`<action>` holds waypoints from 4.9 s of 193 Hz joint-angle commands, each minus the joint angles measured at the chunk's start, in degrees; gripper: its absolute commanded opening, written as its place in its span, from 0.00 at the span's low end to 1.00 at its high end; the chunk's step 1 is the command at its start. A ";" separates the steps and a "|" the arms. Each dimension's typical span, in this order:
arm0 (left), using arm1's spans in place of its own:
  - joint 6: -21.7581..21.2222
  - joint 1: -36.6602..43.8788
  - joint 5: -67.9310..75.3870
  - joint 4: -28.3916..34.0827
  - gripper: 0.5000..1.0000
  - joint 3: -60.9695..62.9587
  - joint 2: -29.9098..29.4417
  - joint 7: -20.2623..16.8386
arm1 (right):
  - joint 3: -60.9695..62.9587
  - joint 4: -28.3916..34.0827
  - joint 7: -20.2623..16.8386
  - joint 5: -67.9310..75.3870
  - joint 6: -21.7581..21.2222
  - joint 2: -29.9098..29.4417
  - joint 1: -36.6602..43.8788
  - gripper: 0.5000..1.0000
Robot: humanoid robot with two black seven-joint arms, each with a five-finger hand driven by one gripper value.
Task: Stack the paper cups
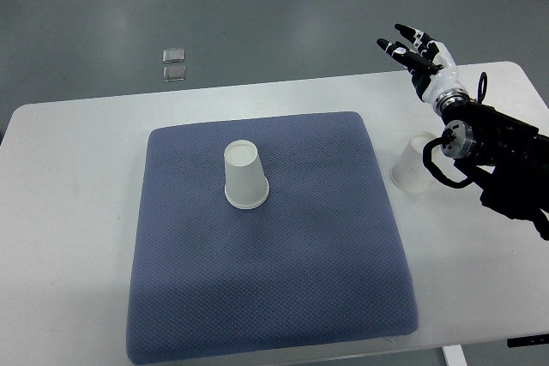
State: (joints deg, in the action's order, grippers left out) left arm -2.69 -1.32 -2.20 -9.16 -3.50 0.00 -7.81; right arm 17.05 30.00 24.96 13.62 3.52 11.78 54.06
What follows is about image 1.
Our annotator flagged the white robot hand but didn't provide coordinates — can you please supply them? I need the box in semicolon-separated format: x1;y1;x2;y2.
376;23;465;105

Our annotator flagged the white paper cup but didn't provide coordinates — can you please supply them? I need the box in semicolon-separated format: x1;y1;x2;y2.
224;140;269;210
389;131;436;194

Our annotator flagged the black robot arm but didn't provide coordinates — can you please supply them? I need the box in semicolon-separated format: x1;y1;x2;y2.
377;24;548;240

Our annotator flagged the white paper cup on mat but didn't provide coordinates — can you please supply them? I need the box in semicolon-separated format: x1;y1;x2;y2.
224;140;269;210

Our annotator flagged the blue quilted cushion mat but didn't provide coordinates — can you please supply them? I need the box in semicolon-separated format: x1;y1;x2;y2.
126;111;419;364

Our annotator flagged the upper metal floor plate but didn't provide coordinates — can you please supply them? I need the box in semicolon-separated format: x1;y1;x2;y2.
162;48;185;63

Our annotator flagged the metal floor plate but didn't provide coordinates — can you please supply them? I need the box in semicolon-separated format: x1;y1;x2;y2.
163;64;186;82
162;48;185;63

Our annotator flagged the lower metal floor plate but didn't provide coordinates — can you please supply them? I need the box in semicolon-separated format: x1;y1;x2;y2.
163;64;186;82

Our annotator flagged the white table leg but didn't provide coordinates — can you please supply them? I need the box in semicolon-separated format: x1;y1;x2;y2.
442;345;468;366

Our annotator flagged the black table control panel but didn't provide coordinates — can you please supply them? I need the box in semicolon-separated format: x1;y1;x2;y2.
507;333;549;348

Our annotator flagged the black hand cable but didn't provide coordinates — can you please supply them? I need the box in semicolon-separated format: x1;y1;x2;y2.
422;72;490;189

